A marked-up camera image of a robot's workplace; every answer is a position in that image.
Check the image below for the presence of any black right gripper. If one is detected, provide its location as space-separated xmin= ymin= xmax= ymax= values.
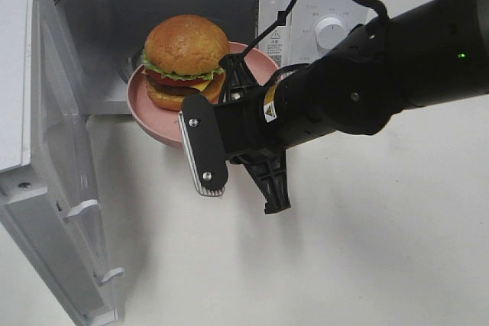
xmin=180 ymin=53 xmax=292 ymax=215

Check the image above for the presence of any toy hamburger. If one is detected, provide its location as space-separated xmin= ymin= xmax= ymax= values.
xmin=141 ymin=15 xmax=230 ymax=111

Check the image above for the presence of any white microwave door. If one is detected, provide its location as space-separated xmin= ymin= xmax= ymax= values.
xmin=1 ymin=0 xmax=124 ymax=325

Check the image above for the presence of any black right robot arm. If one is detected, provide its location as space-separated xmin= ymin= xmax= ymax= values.
xmin=179 ymin=0 xmax=488 ymax=214

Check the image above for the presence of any white upper microwave knob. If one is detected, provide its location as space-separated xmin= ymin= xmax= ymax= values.
xmin=314 ymin=15 xmax=347 ymax=50

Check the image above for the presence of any white microwave oven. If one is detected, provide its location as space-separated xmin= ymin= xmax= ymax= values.
xmin=55 ymin=0 xmax=367 ymax=115

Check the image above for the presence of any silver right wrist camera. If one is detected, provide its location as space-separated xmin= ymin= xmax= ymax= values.
xmin=178 ymin=111 xmax=225 ymax=197

